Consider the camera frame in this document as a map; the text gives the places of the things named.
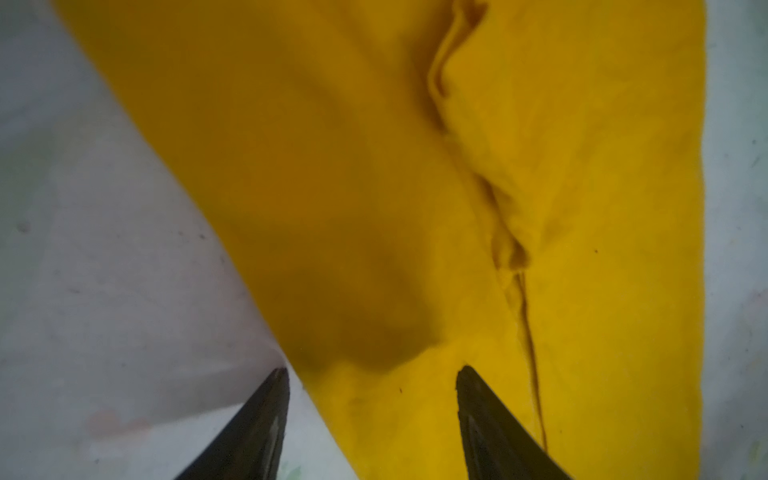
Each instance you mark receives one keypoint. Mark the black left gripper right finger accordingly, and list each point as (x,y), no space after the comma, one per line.
(496,446)

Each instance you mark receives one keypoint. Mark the yellow t shirt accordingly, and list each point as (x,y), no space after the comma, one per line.
(411,187)

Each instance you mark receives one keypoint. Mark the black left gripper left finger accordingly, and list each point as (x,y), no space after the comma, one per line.
(249,447)

